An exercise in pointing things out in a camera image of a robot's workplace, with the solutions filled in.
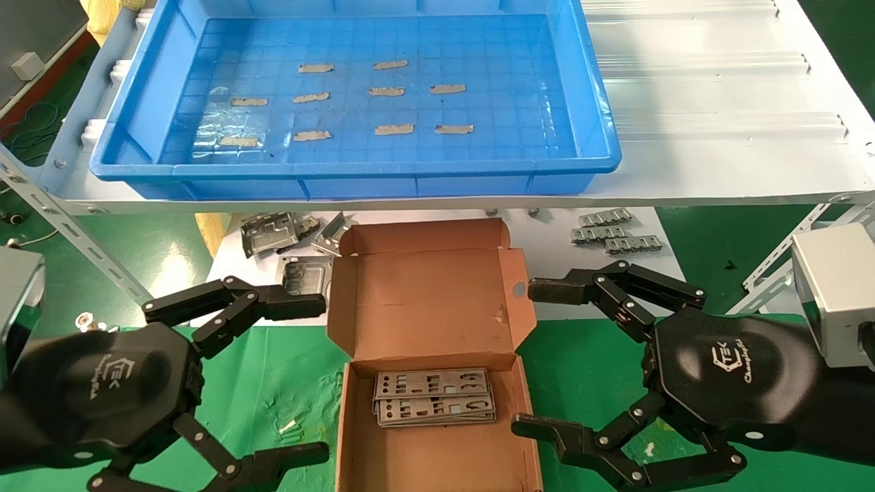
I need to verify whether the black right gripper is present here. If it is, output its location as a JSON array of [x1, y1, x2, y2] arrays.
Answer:
[[511, 260, 821, 492]]

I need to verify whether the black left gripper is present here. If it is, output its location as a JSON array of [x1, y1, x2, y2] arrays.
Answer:
[[14, 275, 331, 492]]

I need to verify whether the perforated steel shield plate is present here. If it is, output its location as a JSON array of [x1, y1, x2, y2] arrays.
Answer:
[[375, 394, 497, 428], [373, 368, 490, 401]]

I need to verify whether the brown cardboard box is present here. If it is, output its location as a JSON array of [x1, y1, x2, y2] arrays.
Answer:
[[327, 217, 544, 492]]

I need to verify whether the large blue plastic tray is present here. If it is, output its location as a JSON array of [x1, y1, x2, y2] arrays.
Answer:
[[89, 0, 623, 200]]

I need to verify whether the white socket box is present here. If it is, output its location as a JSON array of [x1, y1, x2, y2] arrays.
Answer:
[[12, 53, 44, 80]]

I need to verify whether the flat steel plate with cutouts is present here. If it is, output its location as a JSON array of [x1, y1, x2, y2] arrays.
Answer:
[[276, 256, 333, 297]]

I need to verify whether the notched steel strip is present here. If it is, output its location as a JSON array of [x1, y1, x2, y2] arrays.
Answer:
[[578, 208, 632, 228], [605, 235, 663, 256], [571, 226, 628, 244]]

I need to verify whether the yellow foam sheet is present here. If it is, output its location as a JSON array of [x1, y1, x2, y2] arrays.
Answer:
[[195, 212, 233, 259], [79, 0, 137, 46]]

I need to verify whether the tilted steel plate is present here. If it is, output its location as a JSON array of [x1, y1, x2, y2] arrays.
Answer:
[[311, 211, 357, 258]]

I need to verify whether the small chrome fitting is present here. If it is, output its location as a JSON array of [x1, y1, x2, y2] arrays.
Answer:
[[74, 312, 118, 333]]

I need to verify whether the white slotted-angle shelf table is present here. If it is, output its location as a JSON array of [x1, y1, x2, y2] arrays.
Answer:
[[0, 0, 875, 327]]

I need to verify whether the bent steel bracket plate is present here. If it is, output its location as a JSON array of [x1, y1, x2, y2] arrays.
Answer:
[[241, 212, 301, 259]]

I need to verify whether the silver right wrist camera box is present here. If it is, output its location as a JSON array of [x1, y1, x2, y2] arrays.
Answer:
[[792, 222, 875, 370]]

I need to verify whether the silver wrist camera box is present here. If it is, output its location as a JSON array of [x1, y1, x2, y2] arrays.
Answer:
[[792, 222, 875, 370], [0, 247, 46, 383]]

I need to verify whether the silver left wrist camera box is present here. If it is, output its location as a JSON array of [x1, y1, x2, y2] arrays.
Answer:
[[0, 247, 46, 383]]

